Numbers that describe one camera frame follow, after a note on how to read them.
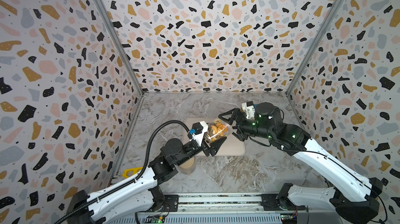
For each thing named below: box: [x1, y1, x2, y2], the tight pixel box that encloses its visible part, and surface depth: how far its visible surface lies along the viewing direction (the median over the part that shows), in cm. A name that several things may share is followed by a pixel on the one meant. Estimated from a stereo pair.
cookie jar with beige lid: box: [178, 156, 196, 175], surface depth 77 cm
